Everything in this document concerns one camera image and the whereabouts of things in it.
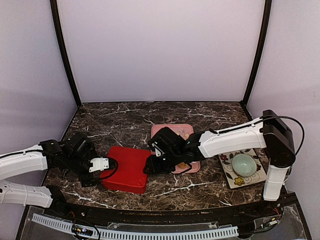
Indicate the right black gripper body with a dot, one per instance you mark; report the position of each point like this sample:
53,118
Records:
166,164

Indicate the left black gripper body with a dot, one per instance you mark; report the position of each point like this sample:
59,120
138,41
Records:
76,164

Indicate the red box lid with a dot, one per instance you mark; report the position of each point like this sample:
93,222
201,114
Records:
130,176

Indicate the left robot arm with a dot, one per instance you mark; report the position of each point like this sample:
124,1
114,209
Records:
43,156

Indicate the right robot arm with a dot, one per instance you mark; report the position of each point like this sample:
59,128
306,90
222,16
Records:
268,132

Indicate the round orange cookie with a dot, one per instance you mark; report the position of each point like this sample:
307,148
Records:
182,165

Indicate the clear wrapped star candies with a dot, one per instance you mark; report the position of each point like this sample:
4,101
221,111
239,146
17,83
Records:
184,133

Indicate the pink tray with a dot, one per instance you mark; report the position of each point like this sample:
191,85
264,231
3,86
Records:
195,165

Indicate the floral square plate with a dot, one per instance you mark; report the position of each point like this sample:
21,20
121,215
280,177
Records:
235,181

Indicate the light green bowl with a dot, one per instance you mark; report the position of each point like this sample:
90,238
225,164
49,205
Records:
244,165

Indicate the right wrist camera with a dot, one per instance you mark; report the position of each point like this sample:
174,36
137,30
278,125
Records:
166,141

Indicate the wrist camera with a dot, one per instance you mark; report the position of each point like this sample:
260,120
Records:
166,141
80,146

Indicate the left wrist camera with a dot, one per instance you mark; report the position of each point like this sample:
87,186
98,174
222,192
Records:
80,146

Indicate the white cable duct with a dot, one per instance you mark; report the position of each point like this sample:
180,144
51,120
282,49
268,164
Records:
133,232

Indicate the left black frame post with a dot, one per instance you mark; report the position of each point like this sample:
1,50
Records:
63,51

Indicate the black frame post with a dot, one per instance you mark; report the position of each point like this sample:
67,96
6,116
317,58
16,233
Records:
63,51
258,53

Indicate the right black frame post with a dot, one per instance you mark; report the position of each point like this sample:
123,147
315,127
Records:
258,53

